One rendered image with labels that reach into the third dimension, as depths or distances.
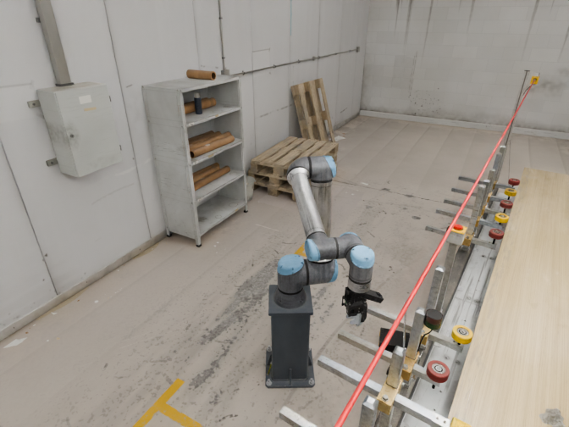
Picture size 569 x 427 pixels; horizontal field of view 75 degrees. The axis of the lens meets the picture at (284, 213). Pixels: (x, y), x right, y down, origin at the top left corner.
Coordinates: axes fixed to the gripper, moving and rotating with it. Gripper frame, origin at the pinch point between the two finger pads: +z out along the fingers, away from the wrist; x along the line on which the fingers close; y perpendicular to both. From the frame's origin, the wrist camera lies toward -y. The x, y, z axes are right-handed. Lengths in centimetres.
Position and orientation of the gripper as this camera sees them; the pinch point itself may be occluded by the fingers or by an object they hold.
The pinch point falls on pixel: (358, 323)
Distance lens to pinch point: 168.3
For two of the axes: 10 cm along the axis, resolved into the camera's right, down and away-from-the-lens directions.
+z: 0.0, 8.8, 4.7
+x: 2.7, 4.5, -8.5
